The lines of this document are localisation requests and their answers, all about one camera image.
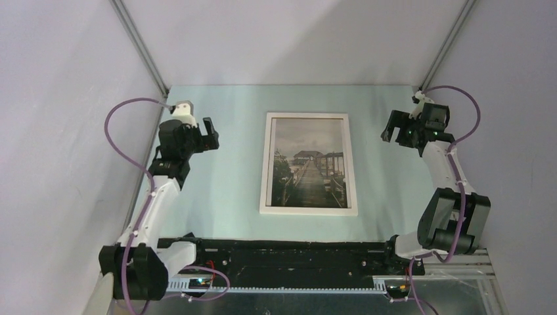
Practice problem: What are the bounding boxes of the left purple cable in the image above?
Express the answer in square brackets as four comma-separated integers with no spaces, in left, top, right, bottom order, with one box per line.
[104,97,231,315]

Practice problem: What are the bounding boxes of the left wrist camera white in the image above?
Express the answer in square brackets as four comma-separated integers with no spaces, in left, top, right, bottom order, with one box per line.
[171,100,198,128]

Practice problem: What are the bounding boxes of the white wooden picture frame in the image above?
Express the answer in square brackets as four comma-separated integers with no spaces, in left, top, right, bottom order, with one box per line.
[259,112,359,217]

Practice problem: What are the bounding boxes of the black and white photo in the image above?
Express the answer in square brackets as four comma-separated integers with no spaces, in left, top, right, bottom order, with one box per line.
[270,117,350,209]

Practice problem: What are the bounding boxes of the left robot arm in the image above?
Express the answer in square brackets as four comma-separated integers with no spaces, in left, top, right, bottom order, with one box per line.
[99,117,219,301]

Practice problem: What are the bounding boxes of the white cable duct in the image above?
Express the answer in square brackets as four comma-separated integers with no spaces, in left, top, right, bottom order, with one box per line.
[166,278,387,295]

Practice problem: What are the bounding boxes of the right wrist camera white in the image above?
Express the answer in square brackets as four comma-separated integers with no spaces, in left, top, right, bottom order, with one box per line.
[409,90,435,119]

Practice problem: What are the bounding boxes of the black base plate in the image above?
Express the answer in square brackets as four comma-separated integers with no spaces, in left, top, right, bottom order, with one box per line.
[178,236,425,288]

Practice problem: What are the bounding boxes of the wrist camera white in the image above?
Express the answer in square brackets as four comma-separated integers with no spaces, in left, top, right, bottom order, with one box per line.
[171,100,198,128]
[409,90,435,119]

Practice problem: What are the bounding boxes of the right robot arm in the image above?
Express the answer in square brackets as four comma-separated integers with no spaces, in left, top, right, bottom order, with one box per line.
[381,102,491,274]

